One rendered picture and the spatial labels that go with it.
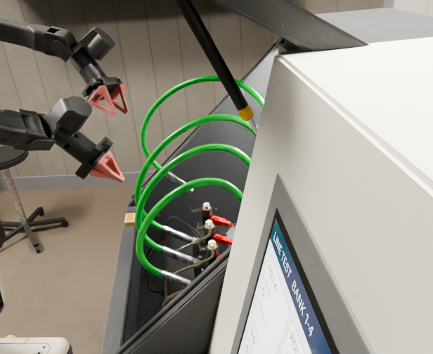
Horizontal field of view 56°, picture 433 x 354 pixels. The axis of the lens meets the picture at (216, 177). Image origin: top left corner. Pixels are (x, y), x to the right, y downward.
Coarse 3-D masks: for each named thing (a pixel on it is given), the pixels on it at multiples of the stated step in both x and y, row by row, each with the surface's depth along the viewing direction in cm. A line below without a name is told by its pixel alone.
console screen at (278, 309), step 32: (288, 192) 42; (288, 224) 40; (256, 256) 50; (288, 256) 39; (320, 256) 33; (256, 288) 49; (288, 288) 38; (320, 288) 32; (256, 320) 47; (288, 320) 38; (320, 320) 31; (352, 320) 27; (256, 352) 46; (288, 352) 37; (320, 352) 31; (352, 352) 26
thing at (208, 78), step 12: (180, 84) 98; (192, 84) 97; (240, 84) 93; (168, 96) 100; (252, 96) 94; (156, 108) 103; (144, 120) 105; (144, 132) 107; (144, 144) 109; (156, 168) 111
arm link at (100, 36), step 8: (88, 32) 109; (96, 32) 107; (104, 32) 110; (56, 40) 105; (88, 40) 108; (96, 40) 107; (104, 40) 107; (112, 40) 112; (56, 48) 106; (64, 48) 106; (72, 48) 114; (88, 48) 108; (96, 48) 108; (104, 48) 108; (64, 56) 108; (96, 56) 109; (104, 56) 111
